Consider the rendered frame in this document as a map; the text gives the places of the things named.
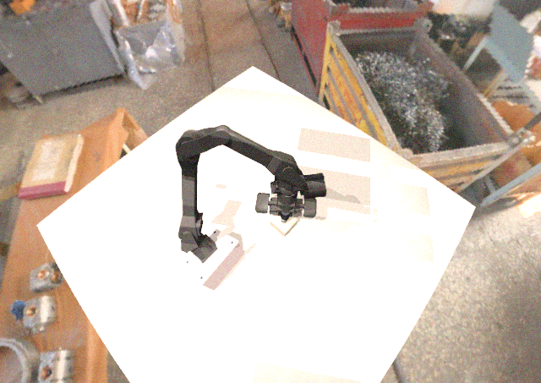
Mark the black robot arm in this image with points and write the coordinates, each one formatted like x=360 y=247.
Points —
x=289 y=179

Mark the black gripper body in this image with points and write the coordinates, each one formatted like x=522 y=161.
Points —
x=309 y=206

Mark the tan rectangular block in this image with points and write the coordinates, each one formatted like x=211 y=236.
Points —
x=283 y=228

